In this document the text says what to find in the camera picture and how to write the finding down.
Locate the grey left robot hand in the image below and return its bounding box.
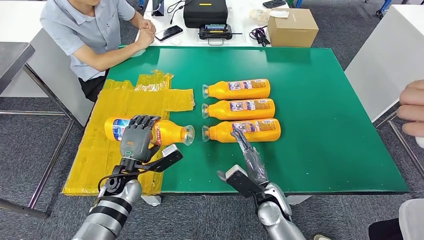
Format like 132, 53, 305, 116
119, 114, 162, 164

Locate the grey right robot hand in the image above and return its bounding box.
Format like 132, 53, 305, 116
230, 128, 270, 186

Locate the person's right hand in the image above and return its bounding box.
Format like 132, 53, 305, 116
135, 29, 157, 51

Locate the person's hand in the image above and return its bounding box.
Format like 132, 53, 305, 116
396, 79, 424, 138

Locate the person's left hand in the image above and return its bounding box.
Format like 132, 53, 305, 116
138, 19, 157, 34

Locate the orange detergent bottle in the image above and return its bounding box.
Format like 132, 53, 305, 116
104, 116, 196, 147
201, 118, 282, 144
202, 78, 271, 101
201, 98, 276, 121

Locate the dark standing tablet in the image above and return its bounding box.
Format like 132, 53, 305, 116
151, 0, 166, 17

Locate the black smartphone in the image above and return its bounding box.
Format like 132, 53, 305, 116
262, 0, 288, 10
154, 25, 184, 42

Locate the white table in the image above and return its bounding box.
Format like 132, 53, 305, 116
344, 3, 424, 123
134, 0, 292, 48
0, 0, 95, 127

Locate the person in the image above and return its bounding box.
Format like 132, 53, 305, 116
368, 198, 424, 240
39, 0, 157, 103

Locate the black hard case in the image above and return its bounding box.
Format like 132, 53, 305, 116
182, 0, 229, 29

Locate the black yellow remote controller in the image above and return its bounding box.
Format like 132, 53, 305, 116
198, 23, 244, 46

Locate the clear plastic bag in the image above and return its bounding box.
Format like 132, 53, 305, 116
249, 8, 271, 23

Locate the white paper sheet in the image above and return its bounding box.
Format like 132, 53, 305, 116
268, 9, 290, 19

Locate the grey metal table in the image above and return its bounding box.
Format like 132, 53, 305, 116
0, 42, 36, 96

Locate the brown cardboard box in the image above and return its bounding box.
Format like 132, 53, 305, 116
267, 7, 320, 48

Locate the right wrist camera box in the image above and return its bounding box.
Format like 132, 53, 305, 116
216, 164, 266, 200

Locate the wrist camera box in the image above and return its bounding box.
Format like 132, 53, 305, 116
216, 164, 266, 200
137, 144, 184, 174

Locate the steel table frame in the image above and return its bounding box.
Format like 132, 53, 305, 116
374, 89, 424, 180
0, 63, 84, 220

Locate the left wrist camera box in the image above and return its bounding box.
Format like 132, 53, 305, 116
137, 144, 184, 174

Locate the blue cart frame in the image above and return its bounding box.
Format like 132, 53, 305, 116
364, 0, 393, 17

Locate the coiled black cable bundle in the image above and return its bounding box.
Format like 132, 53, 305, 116
249, 25, 271, 47

